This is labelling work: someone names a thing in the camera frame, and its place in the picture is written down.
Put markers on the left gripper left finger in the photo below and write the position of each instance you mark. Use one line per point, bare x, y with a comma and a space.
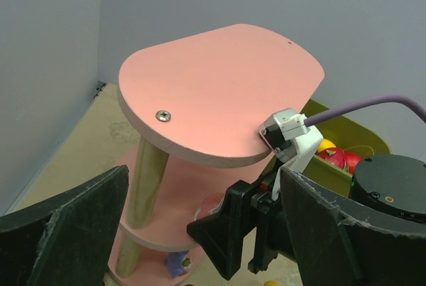
66, 239

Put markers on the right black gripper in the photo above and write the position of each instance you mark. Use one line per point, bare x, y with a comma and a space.
221, 235

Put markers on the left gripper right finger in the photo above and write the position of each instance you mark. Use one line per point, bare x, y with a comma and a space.
337, 241

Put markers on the pink round toy white face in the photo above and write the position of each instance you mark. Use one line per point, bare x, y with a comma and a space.
210, 205

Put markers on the purple bunny toy with strawberry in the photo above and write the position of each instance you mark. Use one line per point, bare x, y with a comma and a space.
178, 263

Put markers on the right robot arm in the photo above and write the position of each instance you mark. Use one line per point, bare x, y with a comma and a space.
391, 184

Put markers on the pink three-tier wooden shelf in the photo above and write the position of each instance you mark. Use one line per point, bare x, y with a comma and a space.
219, 86

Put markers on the shelf top screw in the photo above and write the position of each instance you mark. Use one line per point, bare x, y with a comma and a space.
163, 115

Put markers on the yellow duck toy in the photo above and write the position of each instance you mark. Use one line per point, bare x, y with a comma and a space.
271, 283

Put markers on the red toy apple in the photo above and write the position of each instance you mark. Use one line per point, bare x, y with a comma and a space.
351, 161

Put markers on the pink toy dragon fruit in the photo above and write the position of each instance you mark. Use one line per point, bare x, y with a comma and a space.
335, 156

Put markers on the yellow toy lemon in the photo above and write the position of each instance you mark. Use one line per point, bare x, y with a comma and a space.
325, 144

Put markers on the olive green plastic bin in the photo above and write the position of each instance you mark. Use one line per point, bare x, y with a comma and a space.
349, 136

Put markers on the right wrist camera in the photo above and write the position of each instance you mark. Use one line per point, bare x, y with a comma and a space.
289, 139

